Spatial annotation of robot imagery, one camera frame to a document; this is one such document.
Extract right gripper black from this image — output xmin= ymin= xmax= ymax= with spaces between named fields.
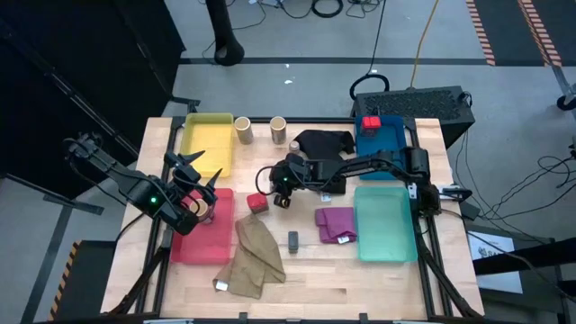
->
xmin=268 ymin=153 xmax=317 ymax=209

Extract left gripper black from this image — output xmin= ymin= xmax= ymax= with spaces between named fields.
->
xmin=164 ymin=149 xmax=224 ymax=204

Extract red paprika tin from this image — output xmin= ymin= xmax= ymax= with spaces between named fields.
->
xmin=361 ymin=115 xmax=383 ymax=138
xmin=246 ymin=192 xmax=270 ymax=215

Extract cardboard spice tube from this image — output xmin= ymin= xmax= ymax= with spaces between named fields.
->
xmin=268 ymin=115 xmax=288 ymax=146
xmin=188 ymin=197 xmax=216 ymax=224
xmin=233 ymin=116 xmax=255 ymax=146

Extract tan cloth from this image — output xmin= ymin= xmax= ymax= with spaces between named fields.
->
xmin=211 ymin=212 xmax=287 ymax=300

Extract yellow plastic bin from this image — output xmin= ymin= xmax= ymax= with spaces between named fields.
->
xmin=178 ymin=112 xmax=236 ymax=178

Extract magenta cloth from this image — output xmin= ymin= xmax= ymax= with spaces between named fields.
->
xmin=314 ymin=206 xmax=359 ymax=245

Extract black cloth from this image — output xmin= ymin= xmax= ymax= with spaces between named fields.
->
xmin=292 ymin=129 xmax=356 ymax=203

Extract red plastic bin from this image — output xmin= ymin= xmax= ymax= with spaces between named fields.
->
xmin=169 ymin=187 xmax=236 ymax=266

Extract teal plastic bin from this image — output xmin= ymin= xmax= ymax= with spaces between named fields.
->
xmin=353 ymin=185 xmax=419 ymax=264

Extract blue plastic bin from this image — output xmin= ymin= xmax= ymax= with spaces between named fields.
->
xmin=354 ymin=114 xmax=413 ymax=182

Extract black stand pole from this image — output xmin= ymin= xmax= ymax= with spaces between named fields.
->
xmin=204 ymin=0 xmax=247 ymax=68

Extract black computer case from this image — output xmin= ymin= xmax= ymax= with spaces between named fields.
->
xmin=350 ymin=85 xmax=476 ymax=149

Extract black curtain partition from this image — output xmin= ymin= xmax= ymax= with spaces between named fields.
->
xmin=0 ymin=0 xmax=186 ymax=199

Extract black power adapter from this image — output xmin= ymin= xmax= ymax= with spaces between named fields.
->
xmin=458 ymin=200 xmax=482 ymax=221

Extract white printed sign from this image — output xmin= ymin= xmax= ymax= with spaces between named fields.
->
xmin=466 ymin=230 xmax=525 ymax=294

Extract black beam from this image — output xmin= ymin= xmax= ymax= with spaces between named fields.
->
xmin=472 ymin=237 xmax=576 ymax=276

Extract black caster wheel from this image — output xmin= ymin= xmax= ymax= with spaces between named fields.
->
xmin=555 ymin=92 xmax=576 ymax=112

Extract black aluminium table frame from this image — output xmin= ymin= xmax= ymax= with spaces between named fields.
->
xmin=107 ymin=115 xmax=485 ymax=321

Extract black cable with loop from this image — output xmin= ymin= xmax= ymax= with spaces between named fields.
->
xmin=349 ymin=0 xmax=391 ymax=102

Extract coiled black cable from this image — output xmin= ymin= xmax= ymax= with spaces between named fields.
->
xmin=310 ymin=0 xmax=345 ymax=20

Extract yellow cable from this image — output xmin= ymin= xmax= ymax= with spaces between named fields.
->
xmin=408 ymin=0 xmax=441 ymax=90

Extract black floor cables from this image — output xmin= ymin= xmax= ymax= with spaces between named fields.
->
xmin=449 ymin=130 xmax=576 ymax=226

